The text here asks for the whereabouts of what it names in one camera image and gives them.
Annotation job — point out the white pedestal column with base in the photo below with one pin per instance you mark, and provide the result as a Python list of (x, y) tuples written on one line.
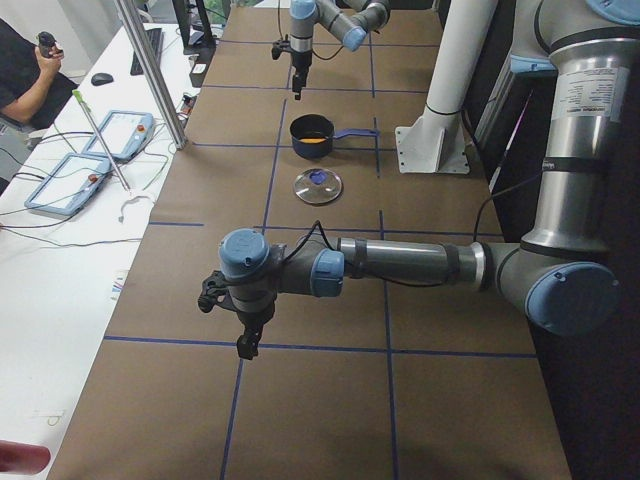
[(435, 144)]

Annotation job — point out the red cylinder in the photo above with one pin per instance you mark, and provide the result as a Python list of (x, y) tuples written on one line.
[(21, 458)]

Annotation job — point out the glass pot lid blue knob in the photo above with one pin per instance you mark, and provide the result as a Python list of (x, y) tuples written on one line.
[(318, 186)]

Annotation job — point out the teach pendant tablet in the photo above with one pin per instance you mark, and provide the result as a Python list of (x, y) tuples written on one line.
[(70, 185), (126, 133)]

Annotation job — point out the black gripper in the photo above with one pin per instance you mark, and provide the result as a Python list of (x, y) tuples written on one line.
[(300, 61), (252, 318)]

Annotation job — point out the far teach pendant tablet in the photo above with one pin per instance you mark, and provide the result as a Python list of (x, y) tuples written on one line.
[(126, 133)]

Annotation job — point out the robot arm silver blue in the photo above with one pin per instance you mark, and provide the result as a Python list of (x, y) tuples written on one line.
[(552, 264), (340, 20)]

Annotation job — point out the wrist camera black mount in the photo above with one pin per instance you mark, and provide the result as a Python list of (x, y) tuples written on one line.
[(280, 47), (215, 293)]

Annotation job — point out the thin metal rod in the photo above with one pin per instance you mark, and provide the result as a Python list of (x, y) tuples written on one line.
[(87, 112)]

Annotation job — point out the blue saucepan with handle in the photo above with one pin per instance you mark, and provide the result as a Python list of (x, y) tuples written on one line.
[(313, 135)]

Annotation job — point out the black computer mouse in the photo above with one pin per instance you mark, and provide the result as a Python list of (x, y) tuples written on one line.
[(101, 78)]

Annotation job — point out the near teach pendant tablet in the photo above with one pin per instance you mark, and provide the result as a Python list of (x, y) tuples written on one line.
[(70, 185)]

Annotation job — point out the person in black shirt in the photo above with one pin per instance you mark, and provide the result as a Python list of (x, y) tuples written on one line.
[(33, 90)]

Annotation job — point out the aluminium frame post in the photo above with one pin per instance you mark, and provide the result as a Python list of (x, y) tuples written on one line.
[(133, 25)]

